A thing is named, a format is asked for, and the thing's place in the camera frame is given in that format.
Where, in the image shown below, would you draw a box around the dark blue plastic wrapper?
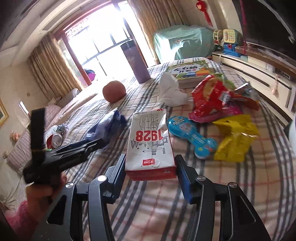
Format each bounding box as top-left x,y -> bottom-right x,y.
84,108 -> 127,149

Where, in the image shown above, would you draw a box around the blue dumbbell shaped toy package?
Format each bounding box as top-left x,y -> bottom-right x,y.
168,116 -> 218,160

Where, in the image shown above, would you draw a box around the yellow plastic bag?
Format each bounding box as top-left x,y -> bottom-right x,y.
213,114 -> 259,163

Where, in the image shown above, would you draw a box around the pink plastic wrapper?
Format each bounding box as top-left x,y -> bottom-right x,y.
188,102 -> 243,123

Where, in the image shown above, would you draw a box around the red snack bag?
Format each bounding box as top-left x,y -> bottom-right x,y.
191,73 -> 235,118

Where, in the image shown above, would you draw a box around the grey foil snack bag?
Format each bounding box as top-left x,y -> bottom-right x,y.
232,82 -> 259,111

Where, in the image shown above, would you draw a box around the person's left hand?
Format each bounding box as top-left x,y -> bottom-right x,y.
26,173 -> 67,221

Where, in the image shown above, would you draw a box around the red soda can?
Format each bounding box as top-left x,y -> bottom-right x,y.
46,133 -> 63,149

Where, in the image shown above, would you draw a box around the pink plaid sofa cushion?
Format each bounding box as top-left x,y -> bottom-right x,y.
7,104 -> 62,175

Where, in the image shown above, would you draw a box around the beige left curtain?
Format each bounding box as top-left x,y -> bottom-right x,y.
27,33 -> 83,100

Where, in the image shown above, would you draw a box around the beige curtain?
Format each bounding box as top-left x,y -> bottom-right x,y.
128,0 -> 188,64
27,33 -> 83,100

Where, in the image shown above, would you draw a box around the red round ball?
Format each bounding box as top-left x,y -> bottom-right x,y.
102,80 -> 126,103

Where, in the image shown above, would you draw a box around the plaid blanket table cover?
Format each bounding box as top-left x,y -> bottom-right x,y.
46,56 -> 296,241

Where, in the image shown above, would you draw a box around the white TV cabinet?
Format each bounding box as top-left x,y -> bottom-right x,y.
212,52 -> 295,126

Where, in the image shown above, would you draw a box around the white crumpled tissue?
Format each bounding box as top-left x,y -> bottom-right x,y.
158,72 -> 188,107

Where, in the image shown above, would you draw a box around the purple tall thermos bottle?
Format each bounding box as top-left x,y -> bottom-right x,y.
120,40 -> 151,83

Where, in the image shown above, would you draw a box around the yellow toy cash register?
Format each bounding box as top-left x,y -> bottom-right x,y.
213,29 -> 244,57

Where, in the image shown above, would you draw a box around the teal cloth covered box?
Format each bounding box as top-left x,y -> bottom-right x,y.
153,25 -> 214,63

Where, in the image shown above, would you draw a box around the beige right curtain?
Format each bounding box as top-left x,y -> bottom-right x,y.
128,0 -> 188,64

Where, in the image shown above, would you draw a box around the black flat screen television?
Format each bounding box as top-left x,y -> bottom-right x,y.
232,1 -> 295,53

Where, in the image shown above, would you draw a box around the red hanging lantern decoration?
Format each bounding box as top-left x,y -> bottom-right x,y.
196,0 -> 213,27

